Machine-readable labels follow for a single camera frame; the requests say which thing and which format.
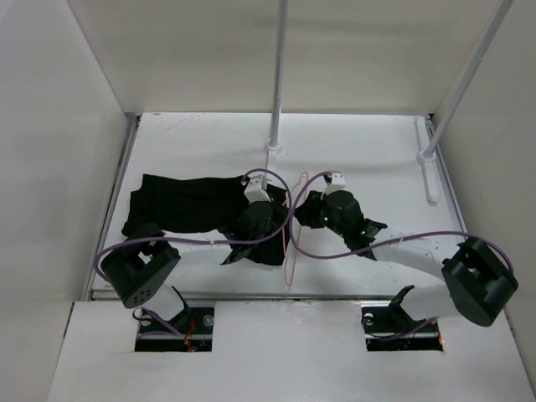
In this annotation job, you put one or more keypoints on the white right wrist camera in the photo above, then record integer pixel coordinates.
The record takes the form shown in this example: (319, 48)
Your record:
(335, 181)

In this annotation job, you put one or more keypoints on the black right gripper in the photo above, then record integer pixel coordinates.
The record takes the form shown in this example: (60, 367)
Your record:
(315, 200)

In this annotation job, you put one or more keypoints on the black trousers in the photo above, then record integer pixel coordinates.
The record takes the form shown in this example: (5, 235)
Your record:
(202, 205)

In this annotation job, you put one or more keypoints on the aluminium table edge rail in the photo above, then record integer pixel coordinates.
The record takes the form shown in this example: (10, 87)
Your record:
(133, 120)

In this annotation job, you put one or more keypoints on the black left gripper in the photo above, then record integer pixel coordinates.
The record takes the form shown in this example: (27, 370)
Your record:
(275, 226)

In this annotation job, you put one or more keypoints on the left white rack foot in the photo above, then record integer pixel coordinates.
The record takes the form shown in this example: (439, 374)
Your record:
(273, 157)

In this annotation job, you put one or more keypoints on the grey rack pole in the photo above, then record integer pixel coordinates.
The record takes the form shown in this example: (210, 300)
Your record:
(273, 141)
(469, 73)

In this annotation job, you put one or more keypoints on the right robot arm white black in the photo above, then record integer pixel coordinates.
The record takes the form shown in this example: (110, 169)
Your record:
(475, 283)

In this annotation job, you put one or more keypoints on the right white rack foot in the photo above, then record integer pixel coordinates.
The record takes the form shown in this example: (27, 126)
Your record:
(427, 163)

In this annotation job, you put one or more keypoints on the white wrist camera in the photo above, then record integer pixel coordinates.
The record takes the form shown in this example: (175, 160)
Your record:
(335, 181)
(256, 190)

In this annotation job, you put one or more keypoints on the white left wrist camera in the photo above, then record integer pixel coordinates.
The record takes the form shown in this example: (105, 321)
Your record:
(256, 190)

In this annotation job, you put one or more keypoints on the right grey rack pole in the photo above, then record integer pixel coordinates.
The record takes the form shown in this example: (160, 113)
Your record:
(469, 73)

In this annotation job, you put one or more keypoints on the left grey rack pole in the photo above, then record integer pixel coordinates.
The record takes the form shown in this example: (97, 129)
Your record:
(273, 141)

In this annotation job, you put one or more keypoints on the white rack foot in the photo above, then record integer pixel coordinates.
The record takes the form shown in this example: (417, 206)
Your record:
(427, 163)
(273, 157)

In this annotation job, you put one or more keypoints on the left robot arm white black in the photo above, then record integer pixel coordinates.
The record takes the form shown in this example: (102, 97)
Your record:
(139, 267)

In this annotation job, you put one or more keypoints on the pink wire hanger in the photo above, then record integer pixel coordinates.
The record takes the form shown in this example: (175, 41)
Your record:
(289, 265)

